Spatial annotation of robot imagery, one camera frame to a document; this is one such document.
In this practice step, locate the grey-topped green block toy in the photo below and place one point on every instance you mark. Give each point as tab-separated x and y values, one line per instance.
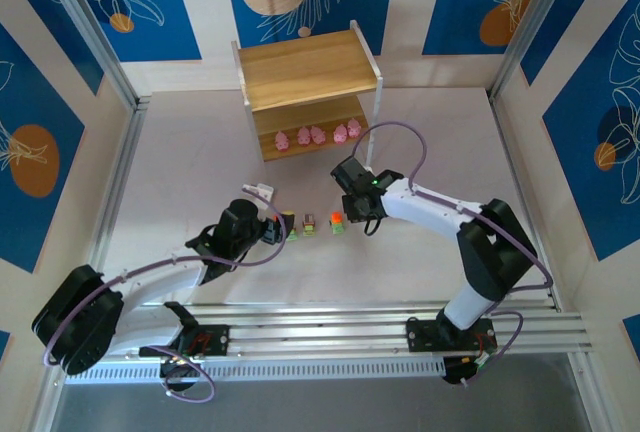
292	236
308	224

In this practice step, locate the orange-capped green block toy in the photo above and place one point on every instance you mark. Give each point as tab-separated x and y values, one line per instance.
336	222

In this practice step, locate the pink plastic pig toy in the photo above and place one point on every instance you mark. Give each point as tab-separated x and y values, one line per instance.
354	128
281	140
340	134
317	135
303	136

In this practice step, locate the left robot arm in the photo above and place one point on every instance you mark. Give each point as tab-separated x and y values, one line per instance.
160	277

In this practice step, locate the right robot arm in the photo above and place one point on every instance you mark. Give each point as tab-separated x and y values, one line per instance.
425	207

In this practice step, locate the wooden two-tier shelf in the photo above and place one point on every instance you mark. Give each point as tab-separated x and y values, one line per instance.
300	67

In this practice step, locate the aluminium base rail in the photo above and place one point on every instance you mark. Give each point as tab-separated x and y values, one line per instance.
325	324

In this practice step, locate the aluminium side rail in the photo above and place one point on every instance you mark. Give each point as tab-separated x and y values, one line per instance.
114	192
507	142

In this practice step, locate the aluminium frame post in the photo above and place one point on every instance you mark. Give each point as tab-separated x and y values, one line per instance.
534	27
92	27

